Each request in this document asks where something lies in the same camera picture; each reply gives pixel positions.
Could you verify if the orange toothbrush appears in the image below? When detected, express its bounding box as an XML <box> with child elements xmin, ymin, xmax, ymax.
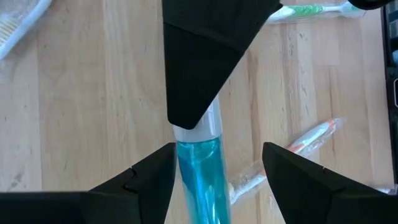
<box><xmin>228</xmin><ymin>117</ymin><xmax>346</xmax><ymax>205</ymax></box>

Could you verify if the blue mouthwash bottle white cap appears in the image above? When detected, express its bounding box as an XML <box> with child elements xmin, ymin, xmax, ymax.
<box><xmin>172</xmin><ymin>95</ymin><xmax>233</xmax><ymax>224</ymax></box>

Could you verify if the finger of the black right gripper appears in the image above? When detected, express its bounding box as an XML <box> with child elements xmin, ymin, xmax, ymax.
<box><xmin>161</xmin><ymin>0</ymin><xmax>284</xmax><ymax>130</ymax></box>

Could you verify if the green toothbrush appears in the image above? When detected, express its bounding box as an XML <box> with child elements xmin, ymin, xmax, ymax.
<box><xmin>266</xmin><ymin>1</ymin><xmax>368</xmax><ymax>25</ymax></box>

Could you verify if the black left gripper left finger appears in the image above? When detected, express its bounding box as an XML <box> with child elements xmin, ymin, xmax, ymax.
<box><xmin>0</xmin><ymin>142</ymin><xmax>177</xmax><ymax>224</ymax></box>

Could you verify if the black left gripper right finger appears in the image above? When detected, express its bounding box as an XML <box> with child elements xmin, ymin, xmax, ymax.
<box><xmin>262</xmin><ymin>142</ymin><xmax>398</xmax><ymax>224</ymax></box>

